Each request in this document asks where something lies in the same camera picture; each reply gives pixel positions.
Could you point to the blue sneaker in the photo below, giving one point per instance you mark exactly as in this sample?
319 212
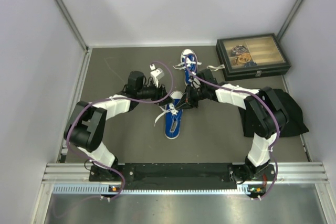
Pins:
188 63
172 116

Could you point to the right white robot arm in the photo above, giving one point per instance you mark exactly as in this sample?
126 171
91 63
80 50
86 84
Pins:
267 115

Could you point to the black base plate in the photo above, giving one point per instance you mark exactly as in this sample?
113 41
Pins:
190 175

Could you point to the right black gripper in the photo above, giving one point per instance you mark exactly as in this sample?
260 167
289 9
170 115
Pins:
186 102

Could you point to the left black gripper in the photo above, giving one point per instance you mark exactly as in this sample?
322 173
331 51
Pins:
159 91

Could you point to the black cloth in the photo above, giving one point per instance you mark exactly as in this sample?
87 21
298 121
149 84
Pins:
294 127

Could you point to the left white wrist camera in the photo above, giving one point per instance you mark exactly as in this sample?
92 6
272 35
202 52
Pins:
156 74

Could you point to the grey slotted cable duct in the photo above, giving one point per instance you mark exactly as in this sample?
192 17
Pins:
104 189

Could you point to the black glass-lid jewelry box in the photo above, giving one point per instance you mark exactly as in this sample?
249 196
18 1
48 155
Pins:
252 57

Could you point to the aluminium frame rail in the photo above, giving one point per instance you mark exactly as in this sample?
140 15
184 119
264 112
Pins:
306 172

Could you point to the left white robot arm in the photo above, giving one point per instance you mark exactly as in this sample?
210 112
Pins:
84 131

